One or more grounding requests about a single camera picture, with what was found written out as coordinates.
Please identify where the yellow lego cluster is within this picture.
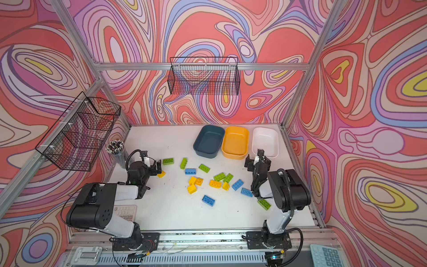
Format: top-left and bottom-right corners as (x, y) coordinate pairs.
(189, 177), (197, 185)
(187, 185), (197, 194)

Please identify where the black wire basket wall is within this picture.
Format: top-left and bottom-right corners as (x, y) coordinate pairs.
(35, 92), (121, 172)
(167, 56), (240, 96)

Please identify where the yellow plastic bin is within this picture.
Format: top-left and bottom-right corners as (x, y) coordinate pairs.
(221, 126), (249, 160)

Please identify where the yellow lego bottom cluster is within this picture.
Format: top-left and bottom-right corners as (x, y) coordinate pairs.
(187, 185), (197, 194)

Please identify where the blue lego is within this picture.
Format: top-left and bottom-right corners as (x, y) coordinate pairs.
(185, 168), (196, 175)
(241, 188), (253, 198)
(202, 195), (215, 207)
(232, 179), (244, 191)

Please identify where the white device on rail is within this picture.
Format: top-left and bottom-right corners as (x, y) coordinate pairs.
(70, 247), (103, 266)

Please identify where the green lego pair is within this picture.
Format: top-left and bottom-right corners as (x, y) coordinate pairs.
(213, 172), (226, 181)
(223, 174), (234, 184)

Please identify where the yellow lego small left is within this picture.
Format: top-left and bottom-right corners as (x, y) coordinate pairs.
(157, 171), (166, 178)

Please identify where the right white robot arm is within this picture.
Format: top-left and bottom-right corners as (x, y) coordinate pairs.
(244, 149), (311, 251)

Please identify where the dark teal plastic bin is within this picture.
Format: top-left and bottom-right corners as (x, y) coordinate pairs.
(193, 125), (225, 159)

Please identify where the pink calculator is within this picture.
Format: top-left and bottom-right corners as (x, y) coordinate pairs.
(113, 205), (137, 222)

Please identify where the black wire basket left wall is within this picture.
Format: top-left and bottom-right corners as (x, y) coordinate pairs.
(35, 92), (121, 172)

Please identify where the yellow lego small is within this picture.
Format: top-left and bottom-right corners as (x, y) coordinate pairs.
(222, 182), (230, 191)
(157, 171), (166, 178)

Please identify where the green lego pair right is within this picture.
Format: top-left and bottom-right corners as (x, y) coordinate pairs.
(223, 174), (234, 184)

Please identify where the metal cup of pens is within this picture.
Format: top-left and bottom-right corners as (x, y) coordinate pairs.
(106, 139), (129, 169)

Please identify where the orange-yellow lego cluster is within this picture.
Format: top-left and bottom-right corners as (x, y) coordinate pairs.
(195, 178), (203, 186)

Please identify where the black wire basket back wall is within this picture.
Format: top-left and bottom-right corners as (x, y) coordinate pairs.
(167, 56), (240, 96)

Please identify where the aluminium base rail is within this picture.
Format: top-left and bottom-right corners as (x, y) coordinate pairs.
(59, 227), (340, 267)

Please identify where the yellow lego top cluster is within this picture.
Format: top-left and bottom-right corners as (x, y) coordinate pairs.
(189, 177), (197, 185)

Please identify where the yellow lego long centre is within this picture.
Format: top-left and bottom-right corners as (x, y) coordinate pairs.
(209, 180), (222, 189)

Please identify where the white plastic bin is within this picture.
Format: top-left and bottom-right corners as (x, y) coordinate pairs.
(251, 127), (280, 158)

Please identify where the yellow lego small centre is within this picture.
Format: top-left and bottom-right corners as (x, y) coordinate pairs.
(222, 182), (230, 191)

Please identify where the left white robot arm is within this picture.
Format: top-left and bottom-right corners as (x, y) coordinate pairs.
(65, 150), (162, 251)

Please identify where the teal calculator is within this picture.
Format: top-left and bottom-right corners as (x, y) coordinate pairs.
(310, 244), (345, 267)

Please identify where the green lego pair left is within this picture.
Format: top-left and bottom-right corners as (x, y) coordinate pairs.
(213, 172), (226, 181)

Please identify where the blue lego bottom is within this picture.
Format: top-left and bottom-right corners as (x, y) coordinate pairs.
(202, 195), (215, 207)

